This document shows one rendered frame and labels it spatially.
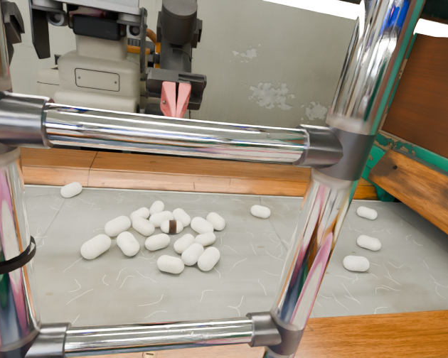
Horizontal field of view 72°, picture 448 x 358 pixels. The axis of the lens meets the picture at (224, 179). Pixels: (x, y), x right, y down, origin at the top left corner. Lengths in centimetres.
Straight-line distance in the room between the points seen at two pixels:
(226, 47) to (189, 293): 216
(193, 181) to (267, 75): 198
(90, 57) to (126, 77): 11
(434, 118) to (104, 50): 84
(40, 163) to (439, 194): 65
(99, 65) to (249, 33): 160
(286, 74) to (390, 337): 230
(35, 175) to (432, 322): 58
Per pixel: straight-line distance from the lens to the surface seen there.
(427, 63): 73
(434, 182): 60
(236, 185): 59
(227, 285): 38
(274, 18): 248
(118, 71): 98
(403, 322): 40
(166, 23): 57
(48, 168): 59
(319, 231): 16
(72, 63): 101
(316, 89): 265
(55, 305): 36
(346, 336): 34
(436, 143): 68
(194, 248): 39
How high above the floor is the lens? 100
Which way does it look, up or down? 24 degrees down
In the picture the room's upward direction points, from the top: 10 degrees clockwise
